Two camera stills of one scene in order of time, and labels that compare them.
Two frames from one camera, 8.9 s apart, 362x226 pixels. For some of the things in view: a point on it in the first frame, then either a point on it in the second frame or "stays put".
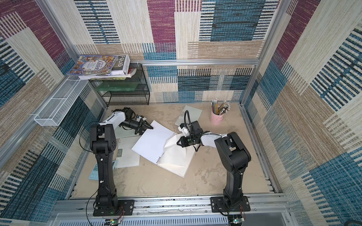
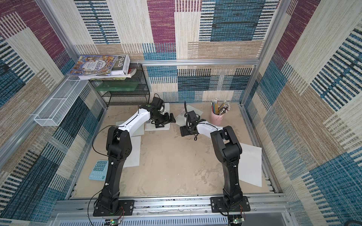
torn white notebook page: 176,158 → 250,164
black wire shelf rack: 134,91 stays put
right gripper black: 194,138 → 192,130
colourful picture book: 93,65 stays put
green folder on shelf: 118,86 stays put
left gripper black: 142,127 → 167,120
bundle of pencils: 221,109 stays put
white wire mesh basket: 54,110 stays put
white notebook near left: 127,157 stays put
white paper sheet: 159,145 → 150,126
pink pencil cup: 216,119 stays put
